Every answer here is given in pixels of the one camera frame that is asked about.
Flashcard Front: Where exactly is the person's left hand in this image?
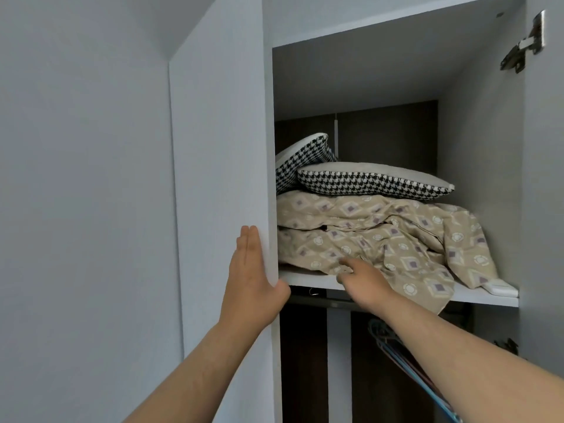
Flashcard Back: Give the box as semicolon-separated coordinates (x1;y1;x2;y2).
219;224;292;327

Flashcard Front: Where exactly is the person's right hand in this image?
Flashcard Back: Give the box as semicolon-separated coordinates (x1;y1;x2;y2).
337;258;398;313

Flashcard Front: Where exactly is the beige patterned duvet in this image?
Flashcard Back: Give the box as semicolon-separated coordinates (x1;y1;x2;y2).
277;189;500;316

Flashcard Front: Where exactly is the person's left forearm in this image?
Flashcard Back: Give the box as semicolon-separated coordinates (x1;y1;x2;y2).
125;316;283;423

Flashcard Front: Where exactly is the person's right forearm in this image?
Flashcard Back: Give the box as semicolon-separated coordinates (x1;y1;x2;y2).
360;289;564;423

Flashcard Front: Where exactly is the white wardrobe shelf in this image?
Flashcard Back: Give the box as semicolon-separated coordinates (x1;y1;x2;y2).
278;265;520;309

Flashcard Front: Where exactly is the long houndstooth pillow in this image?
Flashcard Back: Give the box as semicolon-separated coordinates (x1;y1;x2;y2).
296;162;456;202

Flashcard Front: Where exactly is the bundle of coloured clothes hangers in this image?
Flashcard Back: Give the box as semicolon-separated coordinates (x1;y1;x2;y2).
368;319;464;423

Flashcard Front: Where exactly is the small houndstooth pillow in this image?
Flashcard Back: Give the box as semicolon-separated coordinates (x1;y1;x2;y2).
275;133;339;195

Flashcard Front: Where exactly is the white remote control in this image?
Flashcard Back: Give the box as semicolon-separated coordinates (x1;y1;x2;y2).
478;279;519;298

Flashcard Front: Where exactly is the white wardrobe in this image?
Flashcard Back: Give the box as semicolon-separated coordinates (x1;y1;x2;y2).
169;0;564;423

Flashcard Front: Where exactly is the small metal door hinge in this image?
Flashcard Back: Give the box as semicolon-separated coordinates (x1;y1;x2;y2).
493;338;521;358

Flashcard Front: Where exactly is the white hinged wardrobe door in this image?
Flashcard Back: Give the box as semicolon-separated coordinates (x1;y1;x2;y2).
516;0;564;375

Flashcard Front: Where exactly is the large metal door hinge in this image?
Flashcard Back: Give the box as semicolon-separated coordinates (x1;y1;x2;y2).
500;10;546;74

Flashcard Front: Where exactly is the metal clothes rail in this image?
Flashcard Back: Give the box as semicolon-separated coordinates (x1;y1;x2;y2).
288;294;358;310

